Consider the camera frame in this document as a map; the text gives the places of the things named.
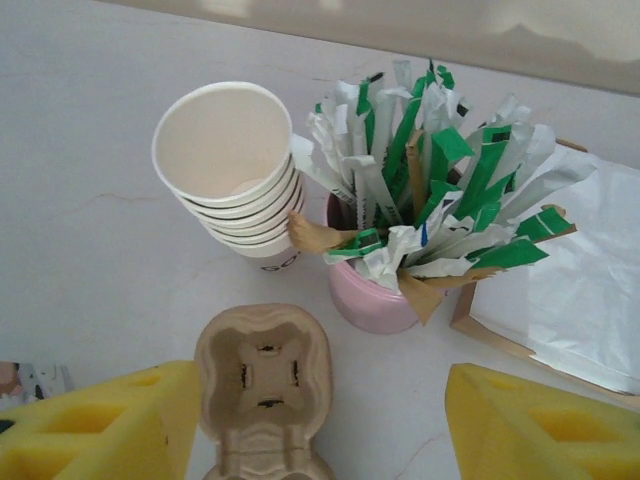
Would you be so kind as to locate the white paper napkin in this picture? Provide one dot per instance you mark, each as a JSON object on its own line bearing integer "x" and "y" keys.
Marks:
{"x": 575, "y": 280}

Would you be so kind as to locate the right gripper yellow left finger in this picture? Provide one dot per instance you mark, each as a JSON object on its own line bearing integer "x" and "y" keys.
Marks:
{"x": 75, "y": 440}

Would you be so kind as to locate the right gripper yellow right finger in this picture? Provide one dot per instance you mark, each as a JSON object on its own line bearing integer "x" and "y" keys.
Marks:
{"x": 550, "y": 440}

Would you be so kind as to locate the brown stick sachet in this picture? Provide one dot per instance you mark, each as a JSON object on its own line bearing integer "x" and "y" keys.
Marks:
{"x": 415, "y": 175}
{"x": 310, "y": 232}
{"x": 422, "y": 300}

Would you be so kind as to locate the pink sachet holder cup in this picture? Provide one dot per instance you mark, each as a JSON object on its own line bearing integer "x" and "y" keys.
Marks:
{"x": 370, "y": 310}

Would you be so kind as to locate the brown pulp cup carrier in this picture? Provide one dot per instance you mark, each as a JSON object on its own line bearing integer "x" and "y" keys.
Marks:
{"x": 265, "y": 380}

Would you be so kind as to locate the brown napkin holder tray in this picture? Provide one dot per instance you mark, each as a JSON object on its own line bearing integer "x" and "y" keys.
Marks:
{"x": 462, "y": 310}

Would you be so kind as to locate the white paper cup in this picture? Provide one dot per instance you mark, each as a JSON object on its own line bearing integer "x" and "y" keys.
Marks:
{"x": 242, "y": 227}
{"x": 220, "y": 140}
{"x": 250, "y": 236}
{"x": 235, "y": 218}
{"x": 270, "y": 255}
{"x": 230, "y": 209}

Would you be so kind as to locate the green white stick sachet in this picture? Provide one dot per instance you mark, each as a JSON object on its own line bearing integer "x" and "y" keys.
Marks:
{"x": 487, "y": 170}
{"x": 510, "y": 255}
{"x": 447, "y": 147}
{"x": 400, "y": 145}
{"x": 367, "y": 100}
{"x": 547, "y": 222}
{"x": 442, "y": 75}

